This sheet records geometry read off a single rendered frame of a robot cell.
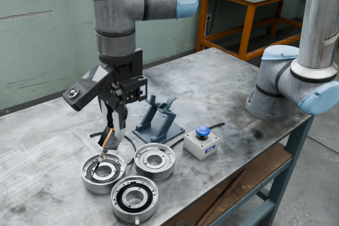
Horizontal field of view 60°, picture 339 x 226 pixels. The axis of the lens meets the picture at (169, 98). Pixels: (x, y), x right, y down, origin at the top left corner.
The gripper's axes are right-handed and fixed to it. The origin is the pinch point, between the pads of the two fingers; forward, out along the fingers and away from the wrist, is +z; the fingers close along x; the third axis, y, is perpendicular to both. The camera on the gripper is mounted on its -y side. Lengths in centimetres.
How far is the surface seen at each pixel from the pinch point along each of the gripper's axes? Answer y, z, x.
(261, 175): 53, 39, -14
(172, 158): 12.8, 10.3, -7.1
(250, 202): 84, 94, -1
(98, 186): -7.0, 9.6, -3.5
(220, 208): 30, 38, -14
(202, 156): 20.5, 11.9, -10.5
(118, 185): -3.1, 10.0, -6.0
